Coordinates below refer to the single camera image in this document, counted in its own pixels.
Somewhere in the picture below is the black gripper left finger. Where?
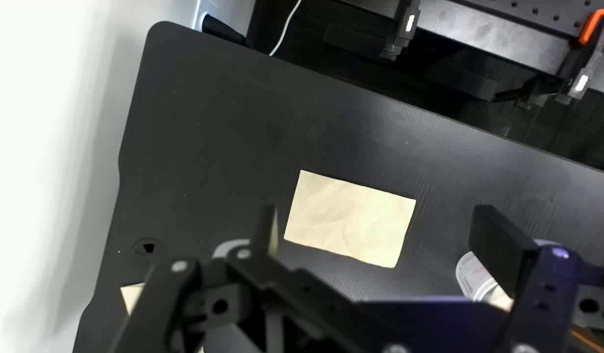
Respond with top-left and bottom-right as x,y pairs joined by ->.
252,204 -> 281,257

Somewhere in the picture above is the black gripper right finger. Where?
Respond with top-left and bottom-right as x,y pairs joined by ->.
469,206 -> 538,299

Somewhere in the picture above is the clear plastic cup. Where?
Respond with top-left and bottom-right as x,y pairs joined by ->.
454,238 -> 573,314

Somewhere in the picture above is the black table cart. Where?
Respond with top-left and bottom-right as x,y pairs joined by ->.
75,22 -> 604,353

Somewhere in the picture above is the beige paper napkin far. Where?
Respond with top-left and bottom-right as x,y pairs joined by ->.
285,171 -> 416,269

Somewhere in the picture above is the beige paper napkin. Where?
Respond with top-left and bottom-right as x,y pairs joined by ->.
285,171 -> 416,269
120,283 -> 144,314

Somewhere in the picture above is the beige paper napkin left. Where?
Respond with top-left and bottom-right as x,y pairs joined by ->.
120,283 -> 144,314

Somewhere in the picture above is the orange black clamp right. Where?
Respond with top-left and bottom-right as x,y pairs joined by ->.
558,8 -> 604,104

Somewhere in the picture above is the black clamp left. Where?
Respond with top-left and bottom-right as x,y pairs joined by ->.
381,0 -> 420,61

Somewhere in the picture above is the white cable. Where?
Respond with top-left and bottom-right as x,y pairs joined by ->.
269,0 -> 305,59

